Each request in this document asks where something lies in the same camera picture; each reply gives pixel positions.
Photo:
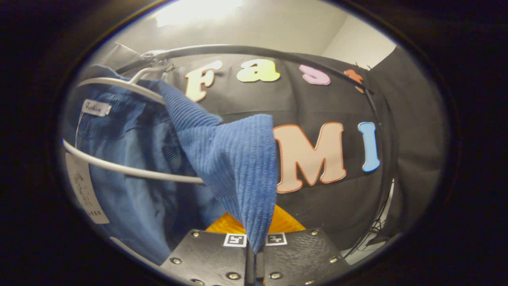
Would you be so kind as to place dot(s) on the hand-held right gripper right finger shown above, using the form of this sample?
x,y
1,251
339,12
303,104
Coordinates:
x,y
301,254

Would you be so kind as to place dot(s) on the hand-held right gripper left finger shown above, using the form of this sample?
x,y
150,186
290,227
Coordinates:
x,y
206,258

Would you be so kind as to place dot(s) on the white clothes hanger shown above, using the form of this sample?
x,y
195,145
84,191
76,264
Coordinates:
x,y
119,169

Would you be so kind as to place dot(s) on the black clothes rack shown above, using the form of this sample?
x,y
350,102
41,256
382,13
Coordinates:
x,y
238,48

